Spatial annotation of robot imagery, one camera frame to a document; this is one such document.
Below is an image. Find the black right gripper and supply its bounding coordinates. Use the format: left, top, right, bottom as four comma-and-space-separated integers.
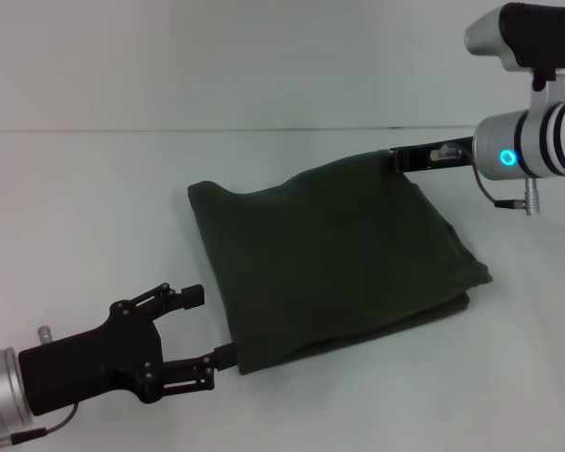
388, 135, 476, 173

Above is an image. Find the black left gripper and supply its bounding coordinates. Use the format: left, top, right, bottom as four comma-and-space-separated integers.
17, 282, 240, 418

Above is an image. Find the dark green shirt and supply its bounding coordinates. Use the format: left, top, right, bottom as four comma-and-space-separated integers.
186, 148, 494, 377

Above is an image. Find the right gripper silver connector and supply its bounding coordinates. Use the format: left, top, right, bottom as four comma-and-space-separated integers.
429, 143, 459, 162

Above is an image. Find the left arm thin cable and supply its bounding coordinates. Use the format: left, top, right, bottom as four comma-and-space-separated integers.
8, 401, 80, 433

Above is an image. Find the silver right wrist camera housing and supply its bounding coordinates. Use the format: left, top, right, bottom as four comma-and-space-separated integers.
463, 2, 565, 93

